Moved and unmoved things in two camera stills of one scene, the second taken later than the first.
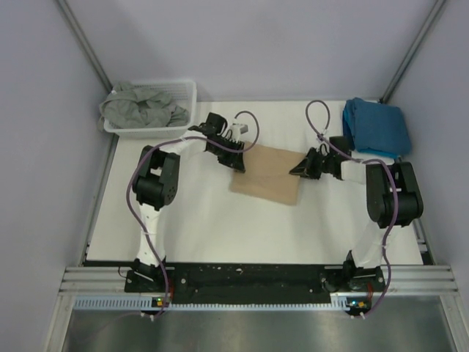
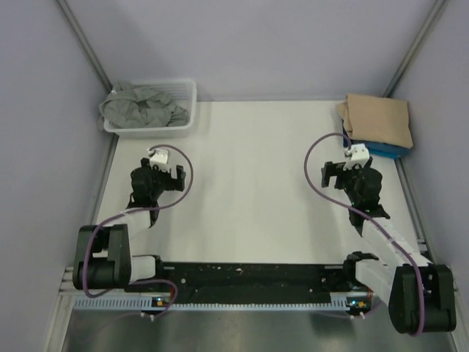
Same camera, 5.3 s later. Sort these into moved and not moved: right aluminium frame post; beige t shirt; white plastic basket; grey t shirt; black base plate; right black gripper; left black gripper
Moved: right black gripper; left black gripper; beige t shirt
Not moved: right aluminium frame post; white plastic basket; black base plate; grey t shirt
